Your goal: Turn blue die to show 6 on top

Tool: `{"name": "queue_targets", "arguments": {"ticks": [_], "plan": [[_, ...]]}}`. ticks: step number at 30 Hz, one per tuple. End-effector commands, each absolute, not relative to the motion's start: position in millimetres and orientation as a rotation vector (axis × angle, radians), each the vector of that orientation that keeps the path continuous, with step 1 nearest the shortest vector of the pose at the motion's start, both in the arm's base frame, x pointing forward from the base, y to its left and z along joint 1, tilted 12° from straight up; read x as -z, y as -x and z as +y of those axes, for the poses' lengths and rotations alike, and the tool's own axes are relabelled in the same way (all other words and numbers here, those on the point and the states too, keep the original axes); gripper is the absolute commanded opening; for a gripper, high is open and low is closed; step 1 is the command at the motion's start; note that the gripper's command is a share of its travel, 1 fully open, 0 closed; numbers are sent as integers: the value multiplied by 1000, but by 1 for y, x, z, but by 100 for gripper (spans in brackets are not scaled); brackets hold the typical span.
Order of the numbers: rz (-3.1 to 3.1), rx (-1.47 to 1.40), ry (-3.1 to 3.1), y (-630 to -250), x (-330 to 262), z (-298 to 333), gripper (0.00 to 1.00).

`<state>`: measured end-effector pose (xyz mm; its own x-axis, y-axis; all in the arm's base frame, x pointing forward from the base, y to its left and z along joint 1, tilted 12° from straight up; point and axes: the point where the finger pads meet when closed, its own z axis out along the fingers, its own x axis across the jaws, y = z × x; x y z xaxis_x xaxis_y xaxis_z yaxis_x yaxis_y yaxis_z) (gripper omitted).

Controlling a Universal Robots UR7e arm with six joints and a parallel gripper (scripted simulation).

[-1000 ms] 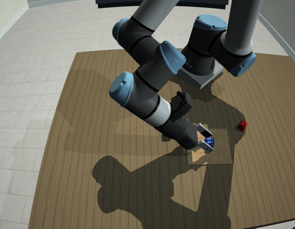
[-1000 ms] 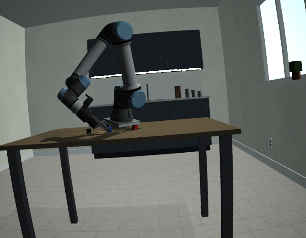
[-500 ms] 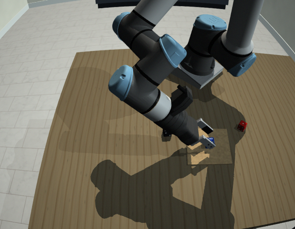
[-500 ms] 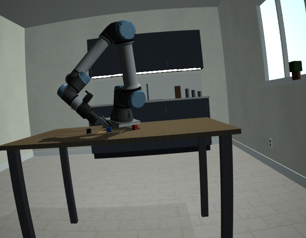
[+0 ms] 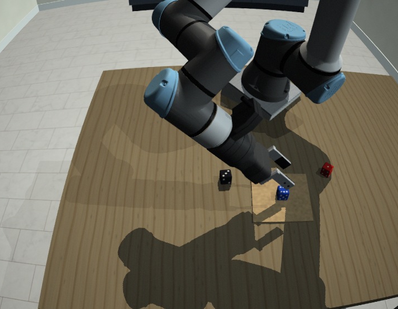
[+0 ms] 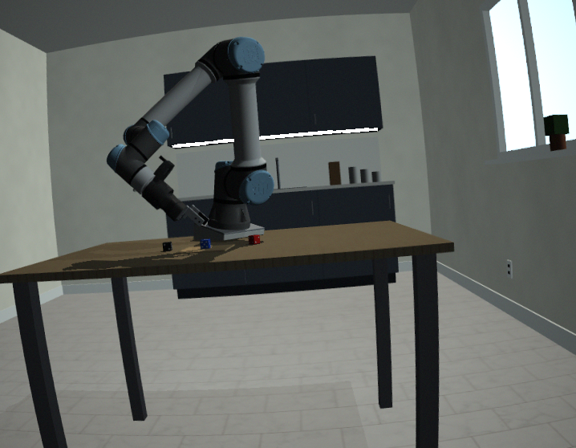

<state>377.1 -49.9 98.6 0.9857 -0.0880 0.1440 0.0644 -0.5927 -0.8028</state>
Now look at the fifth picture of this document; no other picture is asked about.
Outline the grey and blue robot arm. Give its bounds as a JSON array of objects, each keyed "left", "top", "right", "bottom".
[{"left": 144, "top": 0, "right": 361, "bottom": 137}]

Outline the black die with white pips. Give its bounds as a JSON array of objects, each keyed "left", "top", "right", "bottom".
[{"left": 220, "top": 169, "right": 232, "bottom": 184}]

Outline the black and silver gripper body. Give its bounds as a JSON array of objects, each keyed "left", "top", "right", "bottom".
[{"left": 191, "top": 96, "right": 272, "bottom": 184}]

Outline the tan flat mat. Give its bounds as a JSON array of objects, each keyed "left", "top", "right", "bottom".
[{"left": 251, "top": 174, "right": 313, "bottom": 223}]

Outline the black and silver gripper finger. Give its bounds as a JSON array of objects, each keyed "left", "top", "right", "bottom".
[
  {"left": 267, "top": 146, "right": 291, "bottom": 169},
  {"left": 259, "top": 169, "right": 295, "bottom": 190}
]

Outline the blue die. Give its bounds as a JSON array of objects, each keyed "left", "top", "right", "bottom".
[{"left": 276, "top": 186, "right": 289, "bottom": 200}]

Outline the red die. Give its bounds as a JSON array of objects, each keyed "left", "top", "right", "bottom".
[{"left": 320, "top": 162, "right": 333, "bottom": 178}]

